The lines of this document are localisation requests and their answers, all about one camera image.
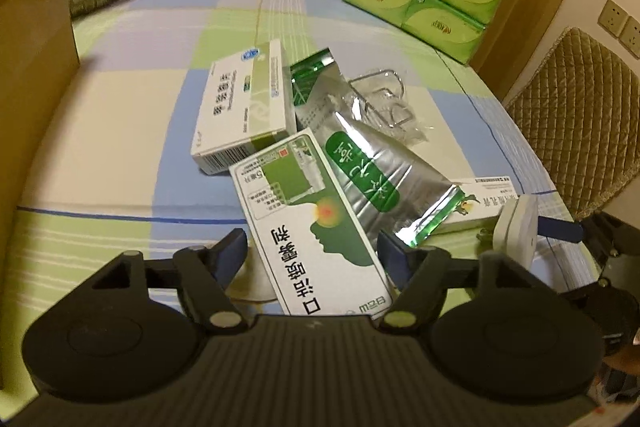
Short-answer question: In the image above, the checked tablecloth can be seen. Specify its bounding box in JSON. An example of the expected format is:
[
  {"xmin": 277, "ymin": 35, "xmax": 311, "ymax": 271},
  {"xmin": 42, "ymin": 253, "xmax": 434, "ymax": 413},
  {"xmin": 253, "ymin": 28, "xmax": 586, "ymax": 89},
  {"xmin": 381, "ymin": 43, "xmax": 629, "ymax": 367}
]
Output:
[{"xmin": 15, "ymin": 0, "xmax": 601, "ymax": 308}]

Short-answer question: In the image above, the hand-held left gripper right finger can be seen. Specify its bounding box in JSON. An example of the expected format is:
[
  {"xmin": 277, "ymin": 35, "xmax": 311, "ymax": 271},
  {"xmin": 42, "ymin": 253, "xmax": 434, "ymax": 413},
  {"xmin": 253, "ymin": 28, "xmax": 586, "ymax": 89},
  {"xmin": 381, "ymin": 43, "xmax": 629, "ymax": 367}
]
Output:
[{"xmin": 376, "ymin": 229, "xmax": 559, "ymax": 334}]

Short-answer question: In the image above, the quilted beige chair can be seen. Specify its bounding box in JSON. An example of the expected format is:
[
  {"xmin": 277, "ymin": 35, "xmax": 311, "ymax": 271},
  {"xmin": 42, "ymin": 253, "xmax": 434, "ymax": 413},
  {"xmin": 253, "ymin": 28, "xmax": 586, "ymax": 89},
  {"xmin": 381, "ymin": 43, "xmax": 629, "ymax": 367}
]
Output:
[{"xmin": 502, "ymin": 27, "xmax": 640, "ymax": 223}]

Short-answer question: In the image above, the white plug adapter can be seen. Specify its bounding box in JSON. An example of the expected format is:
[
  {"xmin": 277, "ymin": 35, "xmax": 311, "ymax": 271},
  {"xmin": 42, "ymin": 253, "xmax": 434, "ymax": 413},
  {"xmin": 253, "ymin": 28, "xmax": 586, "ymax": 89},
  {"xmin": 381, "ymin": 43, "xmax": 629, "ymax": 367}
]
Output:
[{"xmin": 492, "ymin": 196, "xmax": 540, "ymax": 269}]

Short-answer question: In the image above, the clear packet with metal hook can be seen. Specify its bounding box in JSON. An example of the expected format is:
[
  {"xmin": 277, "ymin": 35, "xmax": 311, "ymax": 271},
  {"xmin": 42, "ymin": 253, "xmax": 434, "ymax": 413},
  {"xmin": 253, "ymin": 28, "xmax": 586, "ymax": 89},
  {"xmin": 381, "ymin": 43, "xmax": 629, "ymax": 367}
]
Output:
[{"xmin": 347, "ymin": 69, "xmax": 438, "ymax": 142}]

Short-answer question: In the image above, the large silver foil pouch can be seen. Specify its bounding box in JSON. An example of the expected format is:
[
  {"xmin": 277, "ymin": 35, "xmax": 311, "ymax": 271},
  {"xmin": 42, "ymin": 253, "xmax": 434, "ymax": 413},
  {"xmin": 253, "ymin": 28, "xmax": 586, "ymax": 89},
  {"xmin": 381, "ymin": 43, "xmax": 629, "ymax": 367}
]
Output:
[{"xmin": 322, "ymin": 109, "xmax": 463, "ymax": 248}]

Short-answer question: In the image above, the cream paper disc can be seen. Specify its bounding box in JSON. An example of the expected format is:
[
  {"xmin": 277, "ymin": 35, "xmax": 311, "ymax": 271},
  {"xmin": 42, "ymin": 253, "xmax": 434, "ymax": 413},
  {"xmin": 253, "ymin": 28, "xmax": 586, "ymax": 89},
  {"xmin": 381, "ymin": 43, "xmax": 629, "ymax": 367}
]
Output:
[{"xmin": 227, "ymin": 252, "xmax": 286, "ymax": 305}]

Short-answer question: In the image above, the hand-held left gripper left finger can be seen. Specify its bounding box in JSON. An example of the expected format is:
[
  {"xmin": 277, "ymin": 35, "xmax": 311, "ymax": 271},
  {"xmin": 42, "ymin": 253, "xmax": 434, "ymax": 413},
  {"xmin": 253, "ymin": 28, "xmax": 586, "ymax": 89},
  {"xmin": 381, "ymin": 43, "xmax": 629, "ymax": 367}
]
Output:
[{"xmin": 87, "ymin": 228, "xmax": 249, "ymax": 335}]

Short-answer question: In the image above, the beige wall socket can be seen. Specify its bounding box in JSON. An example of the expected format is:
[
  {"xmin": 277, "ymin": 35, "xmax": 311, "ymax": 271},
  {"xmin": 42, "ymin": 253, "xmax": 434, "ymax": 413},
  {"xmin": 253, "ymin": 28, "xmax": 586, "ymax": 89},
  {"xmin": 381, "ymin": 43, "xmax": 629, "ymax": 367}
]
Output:
[
  {"xmin": 620, "ymin": 16, "xmax": 640, "ymax": 58},
  {"xmin": 597, "ymin": 0, "xmax": 632, "ymax": 36}
]

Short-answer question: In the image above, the small white box green print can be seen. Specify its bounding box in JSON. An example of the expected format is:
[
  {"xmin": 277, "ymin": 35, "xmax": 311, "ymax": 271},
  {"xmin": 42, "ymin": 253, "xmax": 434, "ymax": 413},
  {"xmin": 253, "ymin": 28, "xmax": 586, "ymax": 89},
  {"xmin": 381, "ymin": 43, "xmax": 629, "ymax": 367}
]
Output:
[{"xmin": 435, "ymin": 177, "xmax": 523, "ymax": 235}]

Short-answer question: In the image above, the cardboard box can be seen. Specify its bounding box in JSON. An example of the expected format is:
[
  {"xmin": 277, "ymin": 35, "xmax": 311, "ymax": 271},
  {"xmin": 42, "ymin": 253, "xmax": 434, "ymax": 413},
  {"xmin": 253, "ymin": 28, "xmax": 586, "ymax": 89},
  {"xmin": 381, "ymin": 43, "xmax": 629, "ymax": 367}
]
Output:
[{"xmin": 0, "ymin": 0, "xmax": 81, "ymax": 393}]

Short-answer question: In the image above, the medicine box with head silhouette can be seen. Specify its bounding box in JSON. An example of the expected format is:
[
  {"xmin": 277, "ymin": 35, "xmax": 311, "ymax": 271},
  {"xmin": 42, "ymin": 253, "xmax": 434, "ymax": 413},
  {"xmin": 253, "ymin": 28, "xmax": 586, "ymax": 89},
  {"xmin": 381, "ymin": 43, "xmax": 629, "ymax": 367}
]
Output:
[{"xmin": 229, "ymin": 129, "xmax": 401, "ymax": 319}]

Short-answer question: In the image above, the small silver foil pouch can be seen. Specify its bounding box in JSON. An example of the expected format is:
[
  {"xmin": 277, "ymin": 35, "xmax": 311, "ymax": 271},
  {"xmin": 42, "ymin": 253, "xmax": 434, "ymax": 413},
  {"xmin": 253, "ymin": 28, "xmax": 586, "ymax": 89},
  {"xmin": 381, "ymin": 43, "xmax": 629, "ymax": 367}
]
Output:
[{"xmin": 290, "ymin": 48, "xmax": 351, "ymax": 138}]

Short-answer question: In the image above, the white green medicine box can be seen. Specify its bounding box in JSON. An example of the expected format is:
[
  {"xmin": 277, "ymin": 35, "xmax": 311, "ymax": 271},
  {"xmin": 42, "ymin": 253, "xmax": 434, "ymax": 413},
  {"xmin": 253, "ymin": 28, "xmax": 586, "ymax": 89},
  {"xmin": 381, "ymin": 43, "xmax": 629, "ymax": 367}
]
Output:
[{"xmin": 190, "ymin": 39, "xmax": 300, "ymax": 176}]

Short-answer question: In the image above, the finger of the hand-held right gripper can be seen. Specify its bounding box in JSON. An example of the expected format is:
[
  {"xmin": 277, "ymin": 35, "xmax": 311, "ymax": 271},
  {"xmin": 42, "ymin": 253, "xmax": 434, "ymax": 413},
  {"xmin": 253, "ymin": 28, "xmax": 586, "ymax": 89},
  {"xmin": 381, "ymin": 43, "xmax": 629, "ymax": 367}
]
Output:
[{"xmin": 540, "ymin": 216, "xmax": 586, "ymax": 244}]

